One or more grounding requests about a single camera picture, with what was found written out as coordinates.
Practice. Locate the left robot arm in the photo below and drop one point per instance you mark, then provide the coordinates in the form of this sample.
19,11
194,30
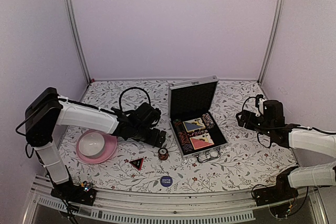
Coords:
51,109

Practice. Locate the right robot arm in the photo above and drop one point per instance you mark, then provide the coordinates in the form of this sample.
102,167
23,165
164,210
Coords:
269,120

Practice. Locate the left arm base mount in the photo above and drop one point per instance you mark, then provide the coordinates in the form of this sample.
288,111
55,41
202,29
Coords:
70,192

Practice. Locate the short chip stack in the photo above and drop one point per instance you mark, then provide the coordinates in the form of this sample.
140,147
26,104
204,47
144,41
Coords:
163,154

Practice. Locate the red dice row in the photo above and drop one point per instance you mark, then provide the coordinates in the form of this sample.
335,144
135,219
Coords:
197,133

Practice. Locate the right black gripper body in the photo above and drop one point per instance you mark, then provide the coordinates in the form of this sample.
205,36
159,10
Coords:
264,128

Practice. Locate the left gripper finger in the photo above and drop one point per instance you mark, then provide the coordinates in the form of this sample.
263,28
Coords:
162,137
158,143

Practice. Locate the chip row in case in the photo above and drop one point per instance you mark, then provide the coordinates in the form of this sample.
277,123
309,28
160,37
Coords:
182,137

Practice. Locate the right aluminium frame post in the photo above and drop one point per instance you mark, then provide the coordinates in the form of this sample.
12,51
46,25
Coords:
271,41

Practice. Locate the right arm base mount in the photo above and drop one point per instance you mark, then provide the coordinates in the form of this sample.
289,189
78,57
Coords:
279,192

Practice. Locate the front aluminium rail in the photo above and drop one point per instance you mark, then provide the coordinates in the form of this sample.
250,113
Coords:
112,206

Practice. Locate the black triangle button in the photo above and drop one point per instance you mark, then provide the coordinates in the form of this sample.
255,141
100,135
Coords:
137,163

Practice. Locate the white bowl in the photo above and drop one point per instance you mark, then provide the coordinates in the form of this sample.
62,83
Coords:
91,144

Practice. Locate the left aluminium frame post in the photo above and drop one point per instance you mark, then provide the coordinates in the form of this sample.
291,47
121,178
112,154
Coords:
76,38

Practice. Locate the aluminium poker case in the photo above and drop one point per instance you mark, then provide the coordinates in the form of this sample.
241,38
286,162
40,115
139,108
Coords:
191,99

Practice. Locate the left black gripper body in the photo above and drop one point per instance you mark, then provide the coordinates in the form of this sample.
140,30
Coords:
141,135

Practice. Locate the aluminium frame post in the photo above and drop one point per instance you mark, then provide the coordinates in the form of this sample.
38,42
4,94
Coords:
271,41
76,38

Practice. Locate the white dealer button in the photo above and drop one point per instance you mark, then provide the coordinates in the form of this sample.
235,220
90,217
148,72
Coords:
150,173

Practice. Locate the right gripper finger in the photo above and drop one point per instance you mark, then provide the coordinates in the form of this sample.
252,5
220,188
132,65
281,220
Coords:
243,123
244,115

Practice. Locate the red card deck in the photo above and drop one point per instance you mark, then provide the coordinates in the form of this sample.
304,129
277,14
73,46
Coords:
201,141

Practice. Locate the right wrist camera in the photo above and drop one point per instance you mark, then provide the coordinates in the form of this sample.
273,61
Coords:
259,104

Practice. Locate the blue peach chip stack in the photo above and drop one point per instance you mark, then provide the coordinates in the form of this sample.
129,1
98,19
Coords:
208,121

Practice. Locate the pink plate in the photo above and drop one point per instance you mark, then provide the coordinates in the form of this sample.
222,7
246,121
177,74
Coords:
110,148

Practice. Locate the blue small blind button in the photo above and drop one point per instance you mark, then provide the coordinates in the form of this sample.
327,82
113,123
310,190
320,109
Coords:
166,181

